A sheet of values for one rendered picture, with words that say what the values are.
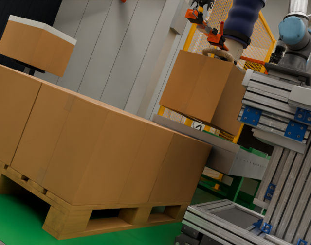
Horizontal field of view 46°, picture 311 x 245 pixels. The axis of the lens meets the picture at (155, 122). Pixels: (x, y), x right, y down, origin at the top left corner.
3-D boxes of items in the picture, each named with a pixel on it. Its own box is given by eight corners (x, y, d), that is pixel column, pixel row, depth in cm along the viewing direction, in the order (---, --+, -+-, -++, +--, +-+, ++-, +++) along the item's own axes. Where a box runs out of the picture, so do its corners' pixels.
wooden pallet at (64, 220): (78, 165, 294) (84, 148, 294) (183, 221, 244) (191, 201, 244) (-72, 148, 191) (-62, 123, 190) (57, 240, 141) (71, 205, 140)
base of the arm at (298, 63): (304, 81, 192) (311, 63, 192) (303, 74, 178) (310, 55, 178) (276, 73, 198) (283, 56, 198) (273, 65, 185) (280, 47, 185)
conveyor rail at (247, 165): (281, 182, 446) (286, 167, 446) (285, 183, 444) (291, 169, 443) (222, 171, 246) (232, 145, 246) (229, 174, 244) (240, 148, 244)
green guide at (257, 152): (279, 168, 450) (281, 161, 450) (287, 171, 445) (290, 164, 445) (246, 156, 312) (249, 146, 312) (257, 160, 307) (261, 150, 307)
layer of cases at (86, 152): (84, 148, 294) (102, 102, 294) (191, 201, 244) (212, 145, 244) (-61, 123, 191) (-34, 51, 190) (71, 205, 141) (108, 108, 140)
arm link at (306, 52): (310, 62, 189) (320, 37, 189) (304, 52, 179) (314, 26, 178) (287, 58, 196) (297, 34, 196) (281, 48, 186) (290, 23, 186)
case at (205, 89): (192, 120, 299) (210, 74, 299) (236, 136, 279) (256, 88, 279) (158, 104, 247) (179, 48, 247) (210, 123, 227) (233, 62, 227)
